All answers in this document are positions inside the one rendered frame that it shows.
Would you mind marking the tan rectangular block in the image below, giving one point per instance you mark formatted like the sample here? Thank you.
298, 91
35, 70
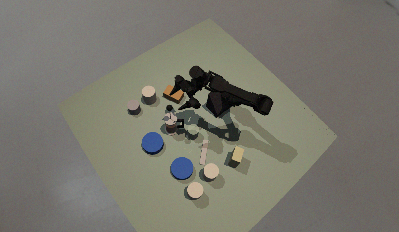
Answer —
236, 156
176, 97

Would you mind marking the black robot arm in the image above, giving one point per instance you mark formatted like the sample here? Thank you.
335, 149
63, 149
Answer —
233, 95

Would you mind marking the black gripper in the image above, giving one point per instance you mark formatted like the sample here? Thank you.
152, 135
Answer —
193, 102

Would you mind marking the french press coffee maker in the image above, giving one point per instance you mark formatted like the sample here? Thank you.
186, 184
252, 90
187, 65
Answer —
170, 119

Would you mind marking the blue cylinder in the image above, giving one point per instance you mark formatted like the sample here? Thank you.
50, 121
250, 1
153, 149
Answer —
152, 143
181, 168

